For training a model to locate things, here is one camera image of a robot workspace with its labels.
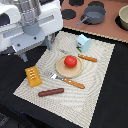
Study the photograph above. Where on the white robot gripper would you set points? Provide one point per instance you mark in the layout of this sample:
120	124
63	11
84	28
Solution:
24	26

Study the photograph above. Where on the orange toy cracker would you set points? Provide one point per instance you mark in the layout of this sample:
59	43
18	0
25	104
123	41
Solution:
33	76

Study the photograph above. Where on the red toy tomato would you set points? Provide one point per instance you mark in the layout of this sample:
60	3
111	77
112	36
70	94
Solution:
70	61

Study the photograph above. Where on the brown toy sausage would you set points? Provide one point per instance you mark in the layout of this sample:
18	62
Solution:
51	92

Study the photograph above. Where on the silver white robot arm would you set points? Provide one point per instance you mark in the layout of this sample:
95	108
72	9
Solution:
26	24

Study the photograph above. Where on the round wooden plate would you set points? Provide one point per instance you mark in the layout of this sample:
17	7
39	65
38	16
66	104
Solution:
65	71

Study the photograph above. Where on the small toy milk carton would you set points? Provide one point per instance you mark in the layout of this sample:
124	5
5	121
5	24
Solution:
83	43

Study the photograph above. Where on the grey toy frying pan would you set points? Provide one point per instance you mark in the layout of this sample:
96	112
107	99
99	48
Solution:
93	15

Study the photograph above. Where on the beige toy pot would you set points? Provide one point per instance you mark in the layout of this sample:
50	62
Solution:
123	14

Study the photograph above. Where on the toy fork wooden handle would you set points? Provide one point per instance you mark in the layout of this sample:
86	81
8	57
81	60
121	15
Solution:
80	56

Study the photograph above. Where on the toy knife wooden handle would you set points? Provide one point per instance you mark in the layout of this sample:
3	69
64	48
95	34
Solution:
71	82

